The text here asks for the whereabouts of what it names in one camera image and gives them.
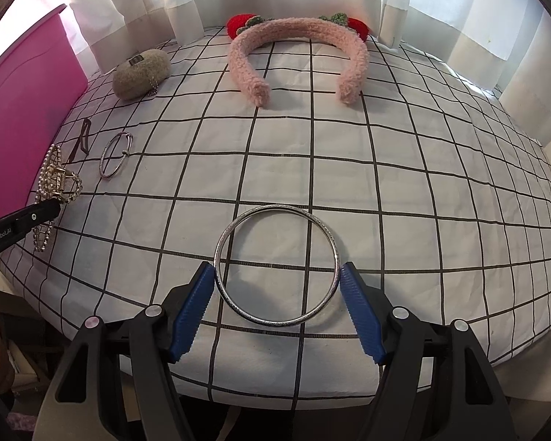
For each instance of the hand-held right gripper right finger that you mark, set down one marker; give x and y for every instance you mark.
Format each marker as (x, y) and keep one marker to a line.
(360, 305)

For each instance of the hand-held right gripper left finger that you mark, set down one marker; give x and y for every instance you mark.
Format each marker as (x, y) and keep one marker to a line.
(193, 305)

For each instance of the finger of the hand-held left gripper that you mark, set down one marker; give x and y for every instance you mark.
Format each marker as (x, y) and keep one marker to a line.
(16, 229)

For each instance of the pearl hair claw clip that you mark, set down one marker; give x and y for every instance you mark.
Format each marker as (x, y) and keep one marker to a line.
(59, 179)

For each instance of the large silver bangle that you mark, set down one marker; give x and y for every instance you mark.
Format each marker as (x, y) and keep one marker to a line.
(275, 264)

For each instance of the black hair clip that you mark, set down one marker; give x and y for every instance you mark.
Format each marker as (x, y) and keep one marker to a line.
(83, 140)

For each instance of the pink storage box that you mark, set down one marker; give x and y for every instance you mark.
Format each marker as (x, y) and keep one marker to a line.
(23, 115)

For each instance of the small silver bangle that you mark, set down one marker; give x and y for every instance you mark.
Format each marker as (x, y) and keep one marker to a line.
(115, 156)

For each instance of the white checked tablecloth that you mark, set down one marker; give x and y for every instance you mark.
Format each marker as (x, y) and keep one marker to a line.
(303, 165)

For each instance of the grey fuzzy hair clip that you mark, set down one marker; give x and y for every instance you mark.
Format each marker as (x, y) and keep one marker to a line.
(140, 73)

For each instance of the pink fluffy headband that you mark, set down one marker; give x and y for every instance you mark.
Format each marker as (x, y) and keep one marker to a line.
(298, 30)

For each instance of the red strawberry headband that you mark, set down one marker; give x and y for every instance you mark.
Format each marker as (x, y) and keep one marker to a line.
(238, 25)

